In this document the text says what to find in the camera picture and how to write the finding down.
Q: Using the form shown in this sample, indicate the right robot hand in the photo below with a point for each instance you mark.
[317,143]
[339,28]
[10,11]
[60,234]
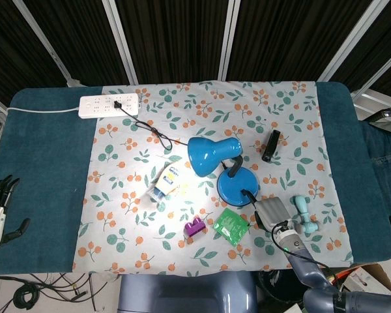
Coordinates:
[271,208]

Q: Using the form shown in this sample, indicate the blue desk lamp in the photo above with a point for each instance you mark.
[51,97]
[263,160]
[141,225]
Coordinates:
[221,169]

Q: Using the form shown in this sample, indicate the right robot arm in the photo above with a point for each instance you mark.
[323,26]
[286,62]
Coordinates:
[316,270]

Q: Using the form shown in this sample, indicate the light blue toy dumbbell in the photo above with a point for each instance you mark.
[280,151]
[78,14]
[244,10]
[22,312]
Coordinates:
[303,215]

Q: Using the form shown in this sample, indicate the green snack packet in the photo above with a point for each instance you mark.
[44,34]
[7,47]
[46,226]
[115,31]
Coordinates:
[230,225]

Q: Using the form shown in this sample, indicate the teal table cover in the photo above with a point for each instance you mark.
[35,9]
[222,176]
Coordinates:
[42,182]

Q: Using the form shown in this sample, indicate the black stapler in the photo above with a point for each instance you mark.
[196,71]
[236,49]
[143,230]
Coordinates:
[271,145]

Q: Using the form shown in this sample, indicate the purple toy building block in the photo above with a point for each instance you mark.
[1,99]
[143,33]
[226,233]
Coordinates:
[194,226]

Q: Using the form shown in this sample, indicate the floral tablecloth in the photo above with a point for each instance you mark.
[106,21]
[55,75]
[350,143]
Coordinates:
[195,146]

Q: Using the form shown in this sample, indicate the white yellow sunscreen tube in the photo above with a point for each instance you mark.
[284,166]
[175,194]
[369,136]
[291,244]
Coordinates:
[164,184]

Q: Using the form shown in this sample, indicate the grey blue robot torso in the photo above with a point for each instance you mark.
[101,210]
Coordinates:
[187,291]

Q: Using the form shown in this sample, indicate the blue denim cloth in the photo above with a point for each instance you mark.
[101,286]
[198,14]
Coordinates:
[382,169]

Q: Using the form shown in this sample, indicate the cardboard box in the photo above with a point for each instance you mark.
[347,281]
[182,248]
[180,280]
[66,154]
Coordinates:
[366,282]

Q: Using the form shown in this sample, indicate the white power strip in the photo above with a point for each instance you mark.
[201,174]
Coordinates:
[109,106]

